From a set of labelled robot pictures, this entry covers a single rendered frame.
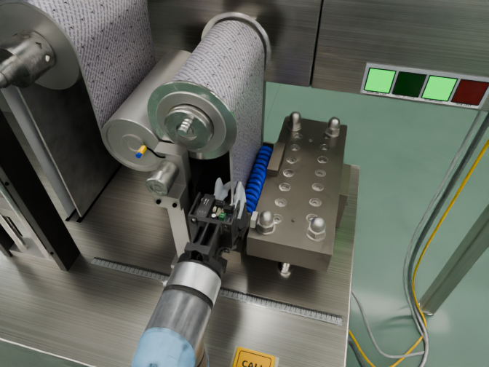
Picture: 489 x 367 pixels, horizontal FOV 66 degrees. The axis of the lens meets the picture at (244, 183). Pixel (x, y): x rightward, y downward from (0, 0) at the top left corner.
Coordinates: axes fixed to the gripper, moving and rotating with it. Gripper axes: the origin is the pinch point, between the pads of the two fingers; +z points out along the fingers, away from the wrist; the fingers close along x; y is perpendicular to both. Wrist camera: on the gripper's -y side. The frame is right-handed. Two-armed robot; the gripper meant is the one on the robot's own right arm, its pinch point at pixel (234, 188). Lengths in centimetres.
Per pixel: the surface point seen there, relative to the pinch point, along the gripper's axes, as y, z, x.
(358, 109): -109, 199, -36
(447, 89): 9.7, 29.7, -37.7
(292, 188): -5.9, 8.5, -10.3
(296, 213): -5.9, 1.9, -12.1
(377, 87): 7.9, 29.7, -23.9
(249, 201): -4.6, 1.7, -2.6
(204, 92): 22.1, -2.8, 3.4
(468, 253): -61, 47, -72
